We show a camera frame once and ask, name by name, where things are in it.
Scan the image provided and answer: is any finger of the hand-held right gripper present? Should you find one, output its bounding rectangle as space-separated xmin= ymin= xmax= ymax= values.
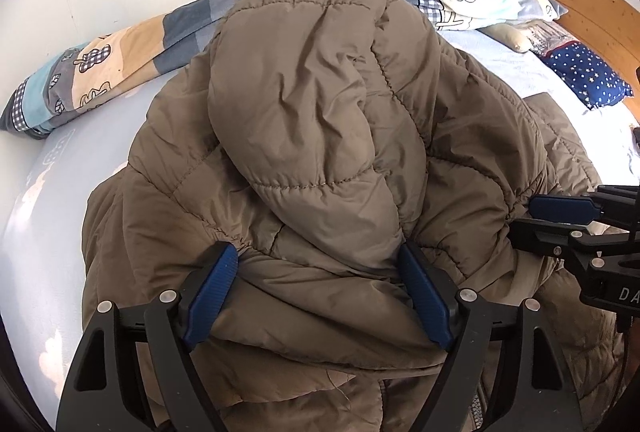
xmin=511 ymin=218 xmax=640 ymax=263
xmin=529 ymin=185 xmax=640 ymax=229

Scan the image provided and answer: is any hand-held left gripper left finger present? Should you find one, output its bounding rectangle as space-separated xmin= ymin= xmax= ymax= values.
xmin=56 ymin=241 xmax=239 ymax=432

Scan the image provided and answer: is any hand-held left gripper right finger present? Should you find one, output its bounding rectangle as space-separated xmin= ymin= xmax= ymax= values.
xmin=397 ymin=242 xmax=583 ymax=432

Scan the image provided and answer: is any brown quilted hooded jacket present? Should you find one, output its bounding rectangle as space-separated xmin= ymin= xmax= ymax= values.
xmin=80 ymin=0 xmax=628 ymax=432

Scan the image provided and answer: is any blue star-print pillow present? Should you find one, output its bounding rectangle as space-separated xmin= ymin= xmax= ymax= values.
xmin=542 ymin=41 xmax=635 ymax=110

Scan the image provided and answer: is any beige pillow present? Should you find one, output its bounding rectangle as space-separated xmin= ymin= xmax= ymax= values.
xmin=482 ymin=18 xmax=573 ymax=54

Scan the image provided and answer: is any rolled patchwork quilt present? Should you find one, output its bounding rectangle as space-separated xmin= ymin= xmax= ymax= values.
xmin=0 ymin=0 xmax=568 ymax=140

